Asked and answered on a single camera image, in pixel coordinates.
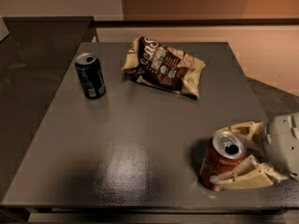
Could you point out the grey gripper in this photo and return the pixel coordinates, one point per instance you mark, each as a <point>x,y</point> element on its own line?
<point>282,146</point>

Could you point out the red coke can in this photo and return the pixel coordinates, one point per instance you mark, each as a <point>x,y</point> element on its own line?
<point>224,151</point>

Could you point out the dark blue soda can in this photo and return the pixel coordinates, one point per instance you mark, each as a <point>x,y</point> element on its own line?
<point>90,75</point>

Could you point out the brown chip bag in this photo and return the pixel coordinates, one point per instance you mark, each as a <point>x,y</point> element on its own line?
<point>150,63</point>

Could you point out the dark side counter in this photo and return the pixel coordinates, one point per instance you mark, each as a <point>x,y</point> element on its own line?
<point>33,60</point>

